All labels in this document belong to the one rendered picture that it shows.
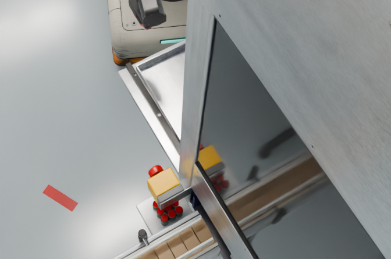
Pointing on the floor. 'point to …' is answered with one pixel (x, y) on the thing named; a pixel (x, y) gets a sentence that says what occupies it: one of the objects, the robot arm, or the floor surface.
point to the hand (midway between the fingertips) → (148, 26)
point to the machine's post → (196, 66)
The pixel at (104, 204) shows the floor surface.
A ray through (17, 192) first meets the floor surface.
